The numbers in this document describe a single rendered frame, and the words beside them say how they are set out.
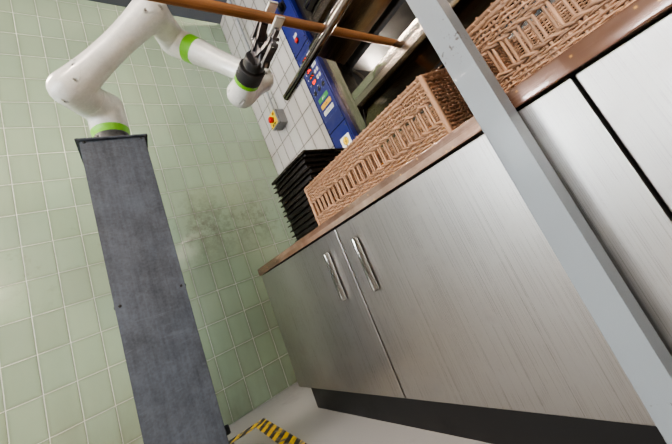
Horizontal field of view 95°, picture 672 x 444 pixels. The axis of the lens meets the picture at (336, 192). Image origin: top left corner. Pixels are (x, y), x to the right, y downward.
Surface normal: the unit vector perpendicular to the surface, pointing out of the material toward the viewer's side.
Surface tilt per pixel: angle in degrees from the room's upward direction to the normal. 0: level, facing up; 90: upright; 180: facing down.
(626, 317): 90
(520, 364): 90
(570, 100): 90
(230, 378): 90
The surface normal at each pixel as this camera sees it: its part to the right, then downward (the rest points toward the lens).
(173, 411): 0.46, -0.41
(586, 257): -0.76, 0.16
